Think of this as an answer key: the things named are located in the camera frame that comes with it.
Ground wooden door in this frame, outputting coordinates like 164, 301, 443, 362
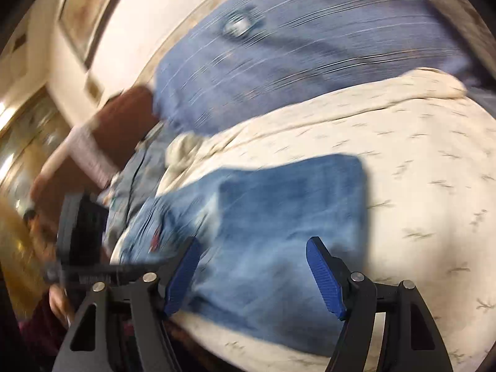
0, 85, 74, 218

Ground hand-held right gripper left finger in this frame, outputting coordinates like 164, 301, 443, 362
52, 236, 202, 372

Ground blue denim pants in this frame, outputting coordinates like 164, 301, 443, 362
110, 154, 369, 347

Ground person's left forearm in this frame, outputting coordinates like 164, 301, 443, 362
15, 304, 74, 372

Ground framed wall picture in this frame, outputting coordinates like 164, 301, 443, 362
58, 0, 136, 68

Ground lilac cloth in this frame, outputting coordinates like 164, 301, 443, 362
72, 124, 119, 188

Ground blue plaid pillow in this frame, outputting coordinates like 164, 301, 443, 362
153, 0, 485, 136

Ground grey star print pillow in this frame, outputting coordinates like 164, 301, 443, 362
99, 122, 183, 249

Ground brown bed headboard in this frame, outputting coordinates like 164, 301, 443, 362
29, 85, 163, 233

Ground person's left hand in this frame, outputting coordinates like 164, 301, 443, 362
48, 283, 78, 328

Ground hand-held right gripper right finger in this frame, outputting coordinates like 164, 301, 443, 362
305, 236, 454, 372

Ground small wall plaque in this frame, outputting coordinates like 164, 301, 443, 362
86, 73, 104, 99

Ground white leaf print bed sheet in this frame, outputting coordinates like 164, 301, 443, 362
157, 68, 496, 372

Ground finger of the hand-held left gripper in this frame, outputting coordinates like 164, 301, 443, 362
44, 260, 165, 281

